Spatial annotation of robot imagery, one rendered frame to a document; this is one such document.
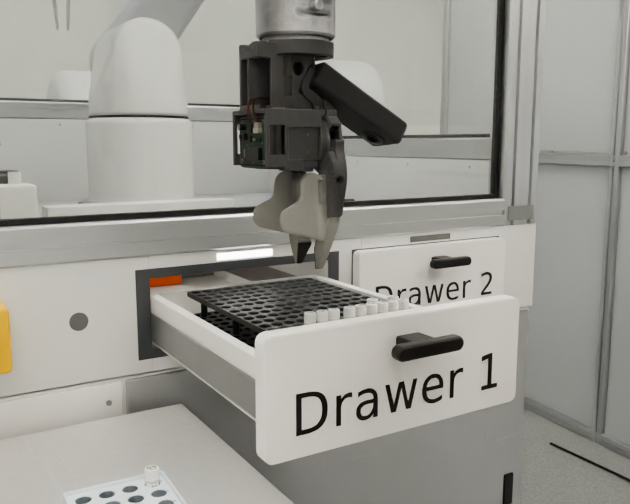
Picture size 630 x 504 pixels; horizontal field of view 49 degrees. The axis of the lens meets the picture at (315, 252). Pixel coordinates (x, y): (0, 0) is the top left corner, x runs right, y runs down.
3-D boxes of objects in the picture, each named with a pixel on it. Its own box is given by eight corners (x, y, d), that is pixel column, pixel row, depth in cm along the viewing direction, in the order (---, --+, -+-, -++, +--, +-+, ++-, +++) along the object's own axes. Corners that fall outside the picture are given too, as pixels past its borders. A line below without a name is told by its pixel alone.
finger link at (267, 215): (245, 258, 71) (249, 169, 69) (295, 254, 74) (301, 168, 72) (258, 267, 69) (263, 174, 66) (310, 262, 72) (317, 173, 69)
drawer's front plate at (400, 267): (503, 303, 115) (506, 237, 113) (358, 327, 100) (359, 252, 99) (495, 301, 117) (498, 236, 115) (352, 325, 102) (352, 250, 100)
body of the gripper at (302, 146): (232, 172, 68) (229, 44, 66) (307, 170, 72) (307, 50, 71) (268, 175, 62) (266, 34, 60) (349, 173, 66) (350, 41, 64)
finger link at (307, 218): (275, 273, 66) (267, 175, 65) (328, 267, 69) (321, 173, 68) (291, 273, 63) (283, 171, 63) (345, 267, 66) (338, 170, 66)
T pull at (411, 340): (465, 350, 62) (465, 335, 62) (398, 364, 58) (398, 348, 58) (438, 340, 65) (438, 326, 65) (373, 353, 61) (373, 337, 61)
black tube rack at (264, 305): (412, 367, 77) (413, 310, 76) (271, 396, 68) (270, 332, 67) (309, 323, 96) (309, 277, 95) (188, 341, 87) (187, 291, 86)
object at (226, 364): (491, 384, 72) (494, 327, 71) (272, 438, 59) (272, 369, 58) (299, 307, 106) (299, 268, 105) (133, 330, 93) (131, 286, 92)
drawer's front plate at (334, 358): (515, 400, 72) (520, 296, 70) (265, 467, 57) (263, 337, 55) (503, 395, 73) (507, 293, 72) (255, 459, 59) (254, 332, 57)
